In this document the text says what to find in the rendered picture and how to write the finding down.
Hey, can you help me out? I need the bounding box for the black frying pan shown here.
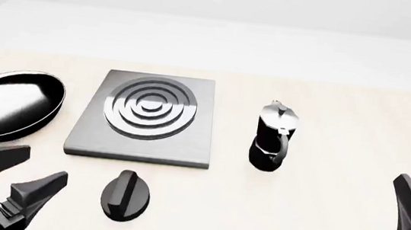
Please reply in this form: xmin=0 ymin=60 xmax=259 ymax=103
xmin=0 ymin=66 xmax=69 ymax=149

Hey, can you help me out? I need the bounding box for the round black stove knob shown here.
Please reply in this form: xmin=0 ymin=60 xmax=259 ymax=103
xmin=98 ymin=167 xmax=155 ymax=225

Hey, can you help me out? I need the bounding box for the black and silver moka pot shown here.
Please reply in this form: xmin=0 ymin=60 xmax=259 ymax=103
xmin=247 ymin=97 xmax=302 ymax=176

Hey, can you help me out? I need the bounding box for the flat black stove plate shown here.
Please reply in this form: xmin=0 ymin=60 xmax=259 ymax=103
xmin=62 ymin=64 xmax=219 ymax=171

